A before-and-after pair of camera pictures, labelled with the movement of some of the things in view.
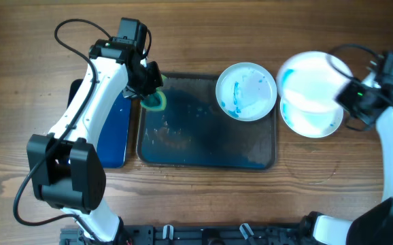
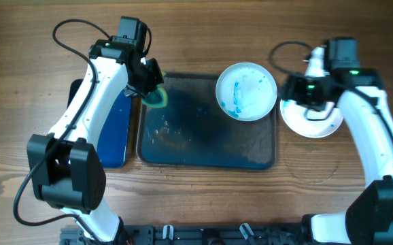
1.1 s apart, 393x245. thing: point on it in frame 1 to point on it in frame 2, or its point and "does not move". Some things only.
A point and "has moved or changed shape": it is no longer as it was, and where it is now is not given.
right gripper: [343, 95] to [292, 86]
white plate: [309, 81] has moved or changed shape
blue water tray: [113, 142] does not move
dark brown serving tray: [192, 131] does not move
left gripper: [156, 81] does not move
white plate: [246, 91] does not move
